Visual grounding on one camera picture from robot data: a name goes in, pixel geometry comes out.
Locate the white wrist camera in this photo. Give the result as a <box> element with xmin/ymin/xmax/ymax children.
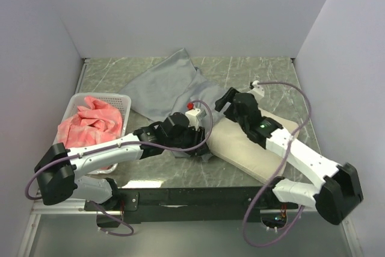
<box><xmin>249</xmin><ymin>81</ymin><xmax>265</xmax><ymax>98</ymax></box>
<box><xmin>185</xmin><ymin>102</ymin><xmax>207</xmax><ymax>129</ymax></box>

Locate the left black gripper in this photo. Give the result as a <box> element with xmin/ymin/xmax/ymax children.
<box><xmin>166</xmin><ymin>123</ymin><xmax>211</xmax><ymax>156</ymax></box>

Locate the pink crumpled cloth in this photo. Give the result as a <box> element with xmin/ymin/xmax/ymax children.
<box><xmin>56</xmin><ymin>96</ymin><xmax>123</xmax><ymax>148</ymax></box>

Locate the grey pillowcase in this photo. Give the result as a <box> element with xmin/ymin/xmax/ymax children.
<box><xmin>123</xmin><ymin>48</ymin><xmax>229</xmax><ymax>163</ymax></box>

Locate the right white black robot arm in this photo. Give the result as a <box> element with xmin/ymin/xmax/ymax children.
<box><xmin>215</xmin><ymin>88</ymin><xmax>363</xmax><ymax>225</ymax></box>

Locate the purple cable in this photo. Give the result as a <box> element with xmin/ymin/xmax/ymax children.
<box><xmin>24</xmin><ymin>99</ymin><xmax>214</xmax><ymax>237</ymax></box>
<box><xmin>242</xmin><ymin>81</ymin><xmax>310</xmax><ymax>247</ymax></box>

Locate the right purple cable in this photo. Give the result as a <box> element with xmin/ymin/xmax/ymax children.
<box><xmin>242</xmin><ymin>81</ymin><xmax>310</xmax><ymax>247</ymax></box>

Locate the beige pillow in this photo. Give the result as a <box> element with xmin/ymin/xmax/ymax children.
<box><xmin>207</xmin><ymin>111</ymin><xmax>282</xmax><ymax>184</ymax></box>

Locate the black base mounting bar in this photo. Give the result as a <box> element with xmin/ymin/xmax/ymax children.
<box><xmin>84</xmin><ymin>180</ymin><xmax>303</xmax><ymax>229</ymax></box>

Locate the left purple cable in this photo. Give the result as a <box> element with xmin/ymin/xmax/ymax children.
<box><xmin>24</xmin><ymin>99</ymin><xmax>214</xmax><ymax>237</ymax></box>

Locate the aluminium frame rail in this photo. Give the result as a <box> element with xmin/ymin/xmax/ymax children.
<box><xmin>31</xmin><ymin>186</ymin><xmax>350</xmax><ymax>214</ymax></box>

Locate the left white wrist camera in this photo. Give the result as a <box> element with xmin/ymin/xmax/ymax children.
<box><xmin>185</xmin><ymin>102</ymin><xmax>207</xmax><ymax>129</ymax></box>

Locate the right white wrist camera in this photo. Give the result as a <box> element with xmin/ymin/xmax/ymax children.
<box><xmin>249</xmin><ymin>81</ymin><xmax>265</xmax><ymax>98</ymax></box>

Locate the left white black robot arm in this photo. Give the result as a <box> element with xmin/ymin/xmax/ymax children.
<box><xmin>34</xmin><ymin>113</ymin><xmax>209</xmax><ymax>210</ymax></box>

